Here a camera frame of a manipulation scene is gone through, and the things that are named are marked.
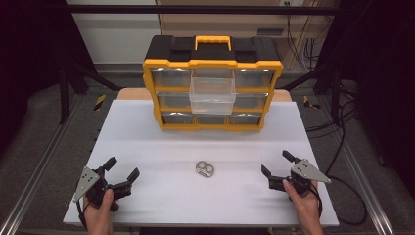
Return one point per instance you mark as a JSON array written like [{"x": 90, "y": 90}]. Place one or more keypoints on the yellow black drawer organizer cabinet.
[{"x": 163, "y": 49}]

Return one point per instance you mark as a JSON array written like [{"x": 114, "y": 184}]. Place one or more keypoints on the small grey metal piece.
[{"x": 205, "y": 169}]

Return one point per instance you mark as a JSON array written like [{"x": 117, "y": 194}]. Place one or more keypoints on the person's right hand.
[{"x": 303, "y": 204}]

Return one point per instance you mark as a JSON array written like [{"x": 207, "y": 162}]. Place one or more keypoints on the black horizontal frame bar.
[{"x": 195, "y": 9}]

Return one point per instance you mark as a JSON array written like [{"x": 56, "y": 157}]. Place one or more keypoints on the person's left hand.
[{"x": 100, "y": 210}]

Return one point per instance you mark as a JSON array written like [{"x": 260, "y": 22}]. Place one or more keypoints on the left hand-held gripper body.
[{"x": 86, "y": 182}]

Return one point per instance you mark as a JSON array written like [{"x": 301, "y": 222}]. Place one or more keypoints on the black curtain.
[
  {"x": 381, "y": 75},
  {"x": 29, "y": 58}
]

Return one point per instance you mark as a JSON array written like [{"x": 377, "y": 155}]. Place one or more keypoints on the aluminium floor rail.
[
  {"x": 365, "y": 189},
  {"x": 36, "y": 169}
]

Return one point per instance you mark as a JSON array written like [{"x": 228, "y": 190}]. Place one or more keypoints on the clear plastic drawer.
[{"x": 212, "y": 98}]

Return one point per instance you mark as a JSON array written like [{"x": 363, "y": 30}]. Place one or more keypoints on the light wooden table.
[{"x": 133, "y": 94}]

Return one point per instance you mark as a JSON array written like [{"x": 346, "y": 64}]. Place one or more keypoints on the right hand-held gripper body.
[{"x": 308, "y": 172}]

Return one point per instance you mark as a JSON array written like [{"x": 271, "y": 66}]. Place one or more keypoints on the yellow black hazard tape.
[
  {"x": 308, "y": 103},
  {"x": 99, "y": 102}
]

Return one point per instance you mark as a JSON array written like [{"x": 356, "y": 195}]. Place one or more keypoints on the black metal frame stand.
[
  {"x": 334, "y": 94},
  {"x": 64, "y": 94}
]

